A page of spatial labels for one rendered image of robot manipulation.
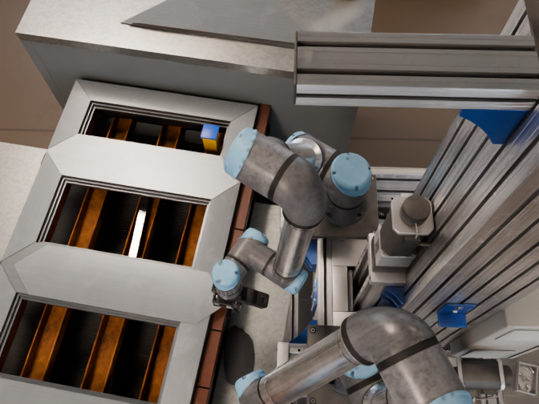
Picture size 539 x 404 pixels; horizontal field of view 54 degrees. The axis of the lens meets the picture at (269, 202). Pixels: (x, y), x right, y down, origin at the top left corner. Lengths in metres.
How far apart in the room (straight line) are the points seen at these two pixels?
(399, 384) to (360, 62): 0.52
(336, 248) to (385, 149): 1.39
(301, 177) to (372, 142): 1.98
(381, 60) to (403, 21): 2.92
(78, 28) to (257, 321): 1.27
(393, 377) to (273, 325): 1.04
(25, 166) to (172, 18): 0.81
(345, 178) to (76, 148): 1.08
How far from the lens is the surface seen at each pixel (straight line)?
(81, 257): 1.94
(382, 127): 3.13
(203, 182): 1.95
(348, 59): 0.72
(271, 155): 1.13
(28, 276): 1.98
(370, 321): 0.97
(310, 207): 1.14
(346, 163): 1.51
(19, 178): 2.28
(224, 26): 2.07
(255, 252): 1.47
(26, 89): 3.54
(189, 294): 1.81
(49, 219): 2.05
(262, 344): 1.93
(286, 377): 1.12
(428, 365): 0.94
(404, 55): 0.74
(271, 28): 2.05
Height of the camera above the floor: 2.58
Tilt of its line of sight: 65 degrees down
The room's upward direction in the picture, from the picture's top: 1 degrees counter-clockwise
